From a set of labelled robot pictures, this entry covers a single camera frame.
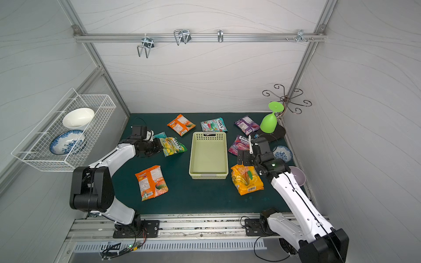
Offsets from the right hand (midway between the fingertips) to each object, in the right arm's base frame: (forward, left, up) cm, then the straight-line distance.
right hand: (249, 152), depth 79 cm
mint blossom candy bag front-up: (+31, +19, -16) cm, 40 cm away
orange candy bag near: (-11, +51, -16) cm, 54 cm away
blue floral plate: (-8, +76, +16) cm, 78 cm away
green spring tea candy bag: (+11, +44, -13) cm, 47 cm away
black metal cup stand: (+25, -20, +12) cm, 35 cm away
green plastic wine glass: (+16, -11, +4) cm, 19 cm away
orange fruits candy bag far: (+31, +42, -16) cm, 55 cm away
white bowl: (+5, +79, +17) cm, 81 cm away
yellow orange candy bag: (-8, 0, -15) cm, 17 cm away
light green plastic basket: (+5, +21, -17) cm, 28 cm away
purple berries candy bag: (+16, +2, -16) cm, 23 cm away
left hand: (+7, +46, -8) cm, 48 cm away
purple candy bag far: (+32, -4, -16) cm, 37 cm away
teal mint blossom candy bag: (+22, +54, -17) cm, 61 cm away
